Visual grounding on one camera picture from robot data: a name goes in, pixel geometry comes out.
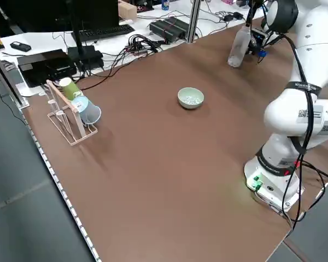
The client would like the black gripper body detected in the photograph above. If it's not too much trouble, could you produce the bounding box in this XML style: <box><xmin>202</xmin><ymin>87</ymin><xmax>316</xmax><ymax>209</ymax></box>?
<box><xmin>247</xmin><ymin>27</ymin><xmax>269</xmax><ymax>57</ymax></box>

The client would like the transparent plastic bottle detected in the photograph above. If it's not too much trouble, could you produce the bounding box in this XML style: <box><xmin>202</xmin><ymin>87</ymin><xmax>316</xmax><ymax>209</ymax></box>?
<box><xmin>227</xmin><ymin>25</ymin><xmax>251</xmax><ymax>68</ymax></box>

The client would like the heap of clear ice cubes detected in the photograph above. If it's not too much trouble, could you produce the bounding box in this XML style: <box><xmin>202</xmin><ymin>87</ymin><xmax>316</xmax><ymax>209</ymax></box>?
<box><xmin>183</xmin><ymin>92</ymin><xmax>202</xmax><ymax>105</ymax></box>

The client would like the black power adapter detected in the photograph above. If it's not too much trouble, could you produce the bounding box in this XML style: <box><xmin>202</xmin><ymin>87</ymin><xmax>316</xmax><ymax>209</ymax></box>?
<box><xmin>223</xmin><ymin>12</ymin><xmax>244</xmax><ymax>22</ymax></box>

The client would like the black finned power box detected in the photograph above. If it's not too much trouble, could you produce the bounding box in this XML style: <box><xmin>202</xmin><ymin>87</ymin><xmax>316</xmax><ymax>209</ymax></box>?
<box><xmin>149</xmin><ymin>17</ymin><xmax>191</xmax><ymax>44</ymax></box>

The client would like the pale green ceramic bowl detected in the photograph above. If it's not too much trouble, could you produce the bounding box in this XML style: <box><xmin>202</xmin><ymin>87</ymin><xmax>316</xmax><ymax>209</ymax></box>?
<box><xmin>177</xmin><ymin>87</ymin><xmax>205</xmax><ymax>110</ymax></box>

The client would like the light wooden box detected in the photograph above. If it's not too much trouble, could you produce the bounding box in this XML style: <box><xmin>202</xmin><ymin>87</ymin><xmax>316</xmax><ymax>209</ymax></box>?
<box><xmin>118</xmin><ymin>1</ymin><xmax>138</xmax><ymax>23</ymax></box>

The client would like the black keyboard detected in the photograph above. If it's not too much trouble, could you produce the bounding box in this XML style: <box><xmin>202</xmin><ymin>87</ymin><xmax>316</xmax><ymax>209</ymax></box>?
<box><xmin>78</xmin><ymin>24</ymin><xmax>136</xmax><ymax>43</ymax></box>

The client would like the black monitor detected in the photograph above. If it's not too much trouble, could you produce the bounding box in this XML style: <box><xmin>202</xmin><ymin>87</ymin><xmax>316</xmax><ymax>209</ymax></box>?
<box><xmin>1</xmin><ymin>0</ymin><xmax>120</xmax><ymax>35</ymax></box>

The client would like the black monitor stand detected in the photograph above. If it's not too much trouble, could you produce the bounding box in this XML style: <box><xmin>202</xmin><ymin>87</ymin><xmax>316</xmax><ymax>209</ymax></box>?
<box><xmin>66</xmin><ymin>0</ymin><xmax>104</xmax><ymax>71</ymax></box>

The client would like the translucent blue cup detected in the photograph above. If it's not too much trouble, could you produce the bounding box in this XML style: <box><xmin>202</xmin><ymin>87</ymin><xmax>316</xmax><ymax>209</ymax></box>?
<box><xmin>71</xmin><ymin>95</ymin><xmax>102</xmax><ymax>126</ymax></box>

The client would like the green paper cup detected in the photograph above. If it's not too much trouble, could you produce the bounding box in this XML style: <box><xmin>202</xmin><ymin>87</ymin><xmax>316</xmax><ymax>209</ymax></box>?
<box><xmin>58</xmin><ymin>77</ymin><xmax>81</xmax><ymax>100</ymax></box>

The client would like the black desktop box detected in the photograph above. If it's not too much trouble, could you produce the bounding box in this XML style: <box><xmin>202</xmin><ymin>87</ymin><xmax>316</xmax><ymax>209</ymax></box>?
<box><xmin>17</xmin><ymin>49</ymin><xmax>78</xmax><ymax>88</ymax></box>

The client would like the small black handheld device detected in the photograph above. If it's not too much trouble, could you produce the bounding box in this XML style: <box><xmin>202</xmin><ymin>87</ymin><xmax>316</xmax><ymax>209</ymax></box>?
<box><xmin>10</xmin><ymin>40</ymin><xmax>32</xmax><ymax>52</ymax></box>

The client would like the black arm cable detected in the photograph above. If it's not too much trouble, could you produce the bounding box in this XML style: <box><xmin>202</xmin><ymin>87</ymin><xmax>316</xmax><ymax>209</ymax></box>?
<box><xmin>245</xmin><ymin>0</ymin><xmax>259</xmax><ymax>28</ymax></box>
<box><xmin>278</xmin><ymin>32</ymin><xmax>317</xmax><ymax>213</ymax></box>

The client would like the aluminium frame post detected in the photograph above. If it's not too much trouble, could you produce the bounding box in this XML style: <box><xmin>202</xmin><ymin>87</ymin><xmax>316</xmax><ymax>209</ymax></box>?
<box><xmin>0</xmin><ymin>43</ymin><xmax>30</xmax><ymax>110</ymax></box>
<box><xmin>185</xmin><ymin>0</ymin><xmax>202</xmax><ymax>44</ymax></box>

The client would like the cable hub with plugs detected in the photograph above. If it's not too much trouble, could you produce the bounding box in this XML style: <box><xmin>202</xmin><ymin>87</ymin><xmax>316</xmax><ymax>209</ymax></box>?
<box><xmin>125</xmin><ymin>34</ymin><xmax>165</xmax><ymax>57</ymax></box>

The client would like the wooden wire cup rack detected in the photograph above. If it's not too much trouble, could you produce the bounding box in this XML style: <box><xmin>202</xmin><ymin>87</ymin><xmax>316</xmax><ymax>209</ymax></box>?
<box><xmin>39</xmin><ymin>79</ymin><xmax>98</xmax><ymax>147</ymax></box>

